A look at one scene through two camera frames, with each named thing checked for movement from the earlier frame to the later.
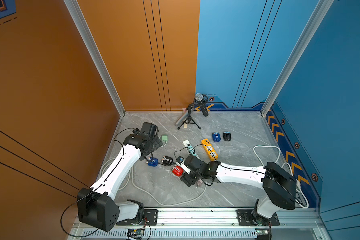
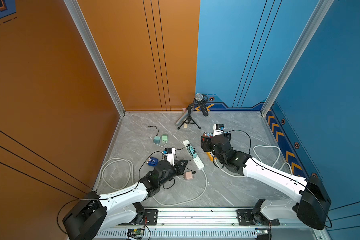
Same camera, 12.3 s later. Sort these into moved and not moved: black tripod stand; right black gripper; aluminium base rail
Moved: right black gripper
Not moved: aluminium base rail; black tripod stand
